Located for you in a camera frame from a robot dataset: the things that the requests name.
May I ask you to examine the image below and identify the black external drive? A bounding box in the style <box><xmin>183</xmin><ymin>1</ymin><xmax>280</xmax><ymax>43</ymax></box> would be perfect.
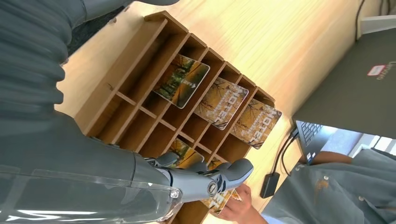
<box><xmin>260</xmin><ymin>172</ymin><xmax>281</xmax><ymax>199</ymax></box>

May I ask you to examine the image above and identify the black drive cable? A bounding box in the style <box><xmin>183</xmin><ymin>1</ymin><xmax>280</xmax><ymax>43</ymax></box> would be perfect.
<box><xmin>280</xmin><ymin>133</ymin><xmax>300</xmax><ymax>177</ymax></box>
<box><xmin>272</xmin><ymin>130</ymin><xmax>297</xmax><ymax>175</ymax></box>

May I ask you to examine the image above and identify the wooden slotted card holder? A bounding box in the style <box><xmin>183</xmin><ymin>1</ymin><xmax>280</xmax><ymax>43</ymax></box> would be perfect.
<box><xmin>74</xmin><ymin>11</ymin><xmax>276</xmax><ymax>224</ymax></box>

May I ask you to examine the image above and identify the person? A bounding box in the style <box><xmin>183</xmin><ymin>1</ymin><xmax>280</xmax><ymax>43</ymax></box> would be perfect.
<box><xmin>216</xmin><ymin>148</ymin><xmax>396</xmax><ymax>224</ymax></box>

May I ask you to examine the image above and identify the black laptop power cable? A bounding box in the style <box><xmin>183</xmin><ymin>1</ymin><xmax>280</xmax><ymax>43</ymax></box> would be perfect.
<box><xmin>355</xmin><ymin>0</ymin><xmax>366</xmax><ymax>41</ymax></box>

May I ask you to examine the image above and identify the white cabinet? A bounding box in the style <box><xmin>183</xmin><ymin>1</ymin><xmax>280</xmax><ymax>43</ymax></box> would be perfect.
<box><xmin>360</xmin><ymin>14</ymin><xmax>396</xmax><ymax>35</ymax></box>

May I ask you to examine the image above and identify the grey laptop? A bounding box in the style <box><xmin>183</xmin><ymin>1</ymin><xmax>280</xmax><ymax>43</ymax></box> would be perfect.
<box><xmin>292</xmin><ymin>27</ymin><xmax>396</xmax><ymax>164</ymax></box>

